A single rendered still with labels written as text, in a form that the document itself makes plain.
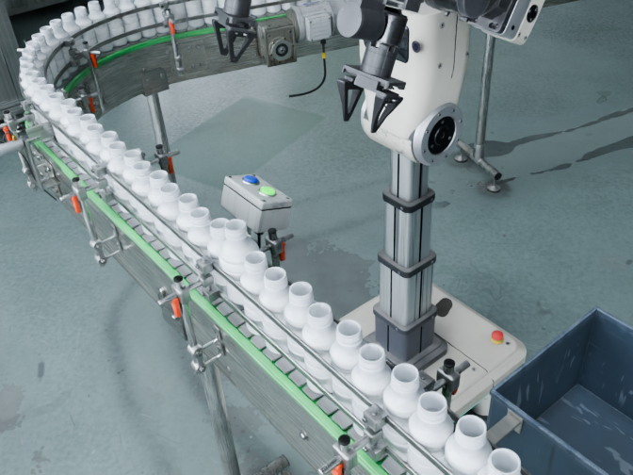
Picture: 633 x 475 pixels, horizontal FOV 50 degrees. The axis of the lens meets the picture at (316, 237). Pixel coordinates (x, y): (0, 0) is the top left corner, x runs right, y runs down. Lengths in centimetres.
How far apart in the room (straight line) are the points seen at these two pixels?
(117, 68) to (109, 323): 101
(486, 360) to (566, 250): 103
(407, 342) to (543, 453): 92
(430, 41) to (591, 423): 84
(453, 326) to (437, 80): 100
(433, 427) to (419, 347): 122
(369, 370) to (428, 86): 77
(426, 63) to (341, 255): 160
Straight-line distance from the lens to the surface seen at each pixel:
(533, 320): 277
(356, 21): 116
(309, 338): 107
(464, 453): 93
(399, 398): 97
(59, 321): 297
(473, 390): 217
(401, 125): 163
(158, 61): 264
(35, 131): 192
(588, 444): 148
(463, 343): 227
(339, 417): 112
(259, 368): 124
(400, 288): 196
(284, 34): 261
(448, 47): 157
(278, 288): 112
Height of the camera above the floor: 188
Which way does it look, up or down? 37 degrees down
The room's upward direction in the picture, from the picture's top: 4 degrees counter-clockwise
